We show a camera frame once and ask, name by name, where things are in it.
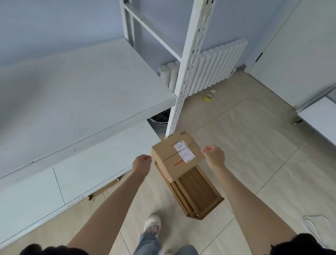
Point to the person's left hand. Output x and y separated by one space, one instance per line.
141 165

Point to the person's right hand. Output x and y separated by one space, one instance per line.
215 157

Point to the person's left fingers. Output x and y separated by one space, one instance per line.
147 157

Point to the person's right fingers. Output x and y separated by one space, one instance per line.
207 149

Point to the person's left forearm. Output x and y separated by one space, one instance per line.
110 212

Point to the person's right forearm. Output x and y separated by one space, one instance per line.
246 207

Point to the brown cardboard box white label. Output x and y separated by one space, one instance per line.
172 157

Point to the black round bin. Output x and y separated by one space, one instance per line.
160 118

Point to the brown wooden crate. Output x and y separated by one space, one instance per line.
200 193

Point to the white shelf board with seam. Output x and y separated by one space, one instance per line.
86 170

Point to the white shoe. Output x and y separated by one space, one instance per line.
152 224

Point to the white radiator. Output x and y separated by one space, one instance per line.
215 65

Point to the blue jeans leg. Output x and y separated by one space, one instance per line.
149 245

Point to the large white shelf board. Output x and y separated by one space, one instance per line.
78 99

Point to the white cabinet with metal leg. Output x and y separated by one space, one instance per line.
321 118

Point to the white door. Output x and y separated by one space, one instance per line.
296 50

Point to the white perforated metal rack frame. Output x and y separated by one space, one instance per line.
190 60

